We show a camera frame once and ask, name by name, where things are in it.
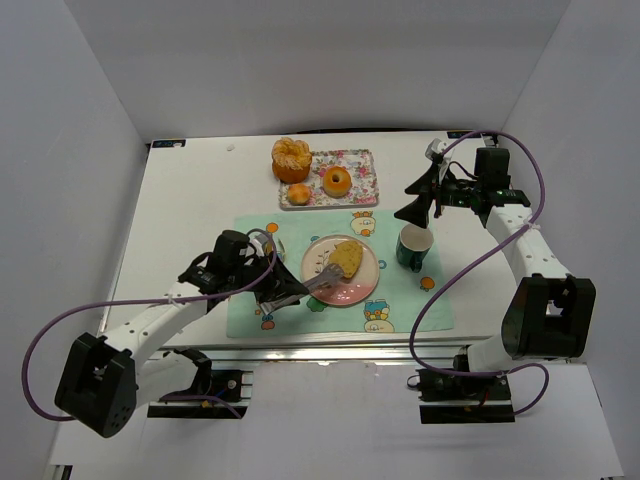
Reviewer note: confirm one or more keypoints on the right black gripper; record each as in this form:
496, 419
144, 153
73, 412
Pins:
433, 191

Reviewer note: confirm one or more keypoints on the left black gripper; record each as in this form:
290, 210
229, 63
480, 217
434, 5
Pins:
270, 280

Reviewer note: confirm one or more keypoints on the silver metal tongs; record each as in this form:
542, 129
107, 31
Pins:
329, 277

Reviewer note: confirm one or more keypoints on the brown bread slice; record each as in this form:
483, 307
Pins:
348, 256

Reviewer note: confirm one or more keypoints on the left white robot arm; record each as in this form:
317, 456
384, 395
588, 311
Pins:
106, 378

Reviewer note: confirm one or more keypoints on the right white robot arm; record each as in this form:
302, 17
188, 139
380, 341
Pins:
550, 313

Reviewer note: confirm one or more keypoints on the dark green mug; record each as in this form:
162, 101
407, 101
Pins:
412, 247

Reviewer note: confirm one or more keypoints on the floral rectangular tray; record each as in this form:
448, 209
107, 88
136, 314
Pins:
358, 162

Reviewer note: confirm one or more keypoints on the pink white ceramic plate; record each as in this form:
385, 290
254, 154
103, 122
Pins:
346, 292

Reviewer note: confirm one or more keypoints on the small round bun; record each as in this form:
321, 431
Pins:
298, 194

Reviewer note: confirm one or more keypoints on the orange bundt cake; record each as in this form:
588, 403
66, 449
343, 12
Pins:
291, 160

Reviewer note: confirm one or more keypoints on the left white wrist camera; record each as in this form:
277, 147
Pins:
261, 244

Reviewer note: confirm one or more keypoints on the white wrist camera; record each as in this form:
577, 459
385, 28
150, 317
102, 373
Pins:
261, 244
439, 152

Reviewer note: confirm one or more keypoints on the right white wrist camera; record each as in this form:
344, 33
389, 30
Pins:
439, 152

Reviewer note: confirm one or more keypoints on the glazed ring donut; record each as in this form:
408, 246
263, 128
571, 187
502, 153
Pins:
337, 182

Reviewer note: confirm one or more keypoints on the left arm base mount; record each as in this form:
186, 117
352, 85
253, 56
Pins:
228, 397

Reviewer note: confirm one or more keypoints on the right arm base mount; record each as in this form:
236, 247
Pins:
450, 400

